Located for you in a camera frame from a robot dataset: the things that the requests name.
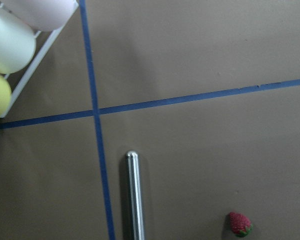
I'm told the steel muddler with black tip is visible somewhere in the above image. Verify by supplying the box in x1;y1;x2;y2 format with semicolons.
126;150;146;240

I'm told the red strawberry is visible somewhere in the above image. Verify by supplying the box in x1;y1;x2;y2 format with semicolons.
228;212;253;238

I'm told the pink cup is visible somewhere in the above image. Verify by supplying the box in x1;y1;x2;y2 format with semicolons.
2;0;78;32

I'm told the white cup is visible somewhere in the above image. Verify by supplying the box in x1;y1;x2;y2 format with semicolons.
0;8;36;74

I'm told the wire cup rack wooden handle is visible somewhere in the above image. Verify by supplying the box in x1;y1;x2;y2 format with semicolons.
0;0;79;119

